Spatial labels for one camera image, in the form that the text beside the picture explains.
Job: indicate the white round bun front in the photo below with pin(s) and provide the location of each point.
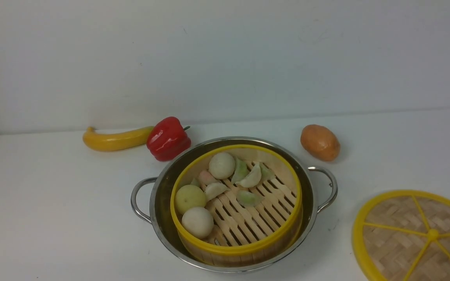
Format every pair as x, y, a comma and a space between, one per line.
198, 221

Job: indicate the green dumpling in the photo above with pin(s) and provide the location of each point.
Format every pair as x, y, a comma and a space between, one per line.
241, 171
266, 173
248, 199

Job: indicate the red bell pepper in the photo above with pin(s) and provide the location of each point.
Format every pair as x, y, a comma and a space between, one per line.
168, 139

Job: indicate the yellow-green round bun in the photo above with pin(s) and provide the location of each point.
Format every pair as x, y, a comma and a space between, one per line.
189, 196

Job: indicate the stainless steel two-handled pot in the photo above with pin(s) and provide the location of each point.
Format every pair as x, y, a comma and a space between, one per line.
150, 199

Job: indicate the woven bamboo lid yellow frame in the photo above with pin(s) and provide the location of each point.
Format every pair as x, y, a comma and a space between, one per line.
403, 235

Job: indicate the green dumpling top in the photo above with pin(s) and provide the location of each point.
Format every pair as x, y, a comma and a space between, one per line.
266, 173

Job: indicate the green dumpling lower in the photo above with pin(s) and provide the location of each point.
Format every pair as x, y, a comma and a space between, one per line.
248, 199

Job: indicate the cream dumpling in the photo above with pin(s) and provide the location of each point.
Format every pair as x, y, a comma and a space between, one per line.
252, 179
215, 189

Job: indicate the yellow banana-shaped squash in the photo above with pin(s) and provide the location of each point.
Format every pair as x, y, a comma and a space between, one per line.
116, 141

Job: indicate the bamboo steamer basket yellow rim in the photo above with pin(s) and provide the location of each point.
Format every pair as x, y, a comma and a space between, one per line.
244, 236

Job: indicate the cream dumpling centre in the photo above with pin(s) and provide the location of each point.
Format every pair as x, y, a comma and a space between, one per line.
252, 179

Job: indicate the white round bun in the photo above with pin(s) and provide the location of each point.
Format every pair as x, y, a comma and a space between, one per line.
198, 221
222, 165

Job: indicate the brown potato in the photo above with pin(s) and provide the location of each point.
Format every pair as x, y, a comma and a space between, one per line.
320, 142

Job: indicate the pink bun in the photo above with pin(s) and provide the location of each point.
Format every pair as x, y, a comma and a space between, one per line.
205, 178

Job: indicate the green dumpling left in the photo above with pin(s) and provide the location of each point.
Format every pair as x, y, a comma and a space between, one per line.
241, 171

